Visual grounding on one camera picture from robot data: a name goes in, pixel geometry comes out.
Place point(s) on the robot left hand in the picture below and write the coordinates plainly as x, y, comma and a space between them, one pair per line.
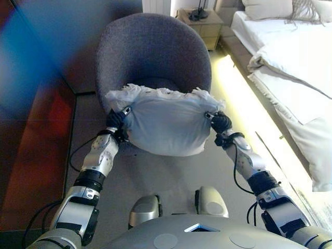
114, 120

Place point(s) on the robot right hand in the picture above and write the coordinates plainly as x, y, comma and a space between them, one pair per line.
221, 123

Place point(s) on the white fringed cushion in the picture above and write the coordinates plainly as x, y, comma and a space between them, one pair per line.
166, 124

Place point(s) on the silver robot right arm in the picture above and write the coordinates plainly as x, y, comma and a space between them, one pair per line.
275, 207

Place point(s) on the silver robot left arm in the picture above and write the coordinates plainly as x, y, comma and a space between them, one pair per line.
77, 207

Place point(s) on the silver robot right leg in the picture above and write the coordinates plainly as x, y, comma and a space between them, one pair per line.
212, 202

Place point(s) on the silver robot leg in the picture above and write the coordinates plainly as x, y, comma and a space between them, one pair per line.
144, 210
212, 202

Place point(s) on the grey fabric armchair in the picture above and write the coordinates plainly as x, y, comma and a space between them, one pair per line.
150, 46

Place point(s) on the glossy dark reflective cabinet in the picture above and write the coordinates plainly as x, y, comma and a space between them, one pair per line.
31, 155

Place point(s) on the silver robot left leg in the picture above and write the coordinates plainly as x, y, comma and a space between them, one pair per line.
144, 210

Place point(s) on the bed with white duvet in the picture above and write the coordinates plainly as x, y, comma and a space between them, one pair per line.
298, 64

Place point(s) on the light wooden nightstand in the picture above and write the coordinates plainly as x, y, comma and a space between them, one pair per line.
202, 28

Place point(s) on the black table lamp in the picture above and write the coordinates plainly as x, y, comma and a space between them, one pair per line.
198, 14

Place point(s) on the grey robot torso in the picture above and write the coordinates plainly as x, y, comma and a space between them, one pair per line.
202, 238

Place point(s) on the plain beige bed pillow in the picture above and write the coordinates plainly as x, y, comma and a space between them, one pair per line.
267, 9

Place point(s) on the pale textured rug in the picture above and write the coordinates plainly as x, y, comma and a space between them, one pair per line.
319, 207

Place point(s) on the tasselled beige bed pillow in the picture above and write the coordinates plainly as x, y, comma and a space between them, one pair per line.
311, 10

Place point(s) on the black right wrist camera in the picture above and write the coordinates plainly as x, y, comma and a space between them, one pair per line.
221, 140

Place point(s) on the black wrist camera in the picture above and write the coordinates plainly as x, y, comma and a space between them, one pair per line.
221, 140
122, 135

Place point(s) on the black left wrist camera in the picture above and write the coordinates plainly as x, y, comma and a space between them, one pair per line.
122, 135

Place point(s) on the grey bed frame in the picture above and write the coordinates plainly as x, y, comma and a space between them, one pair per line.
236, 49

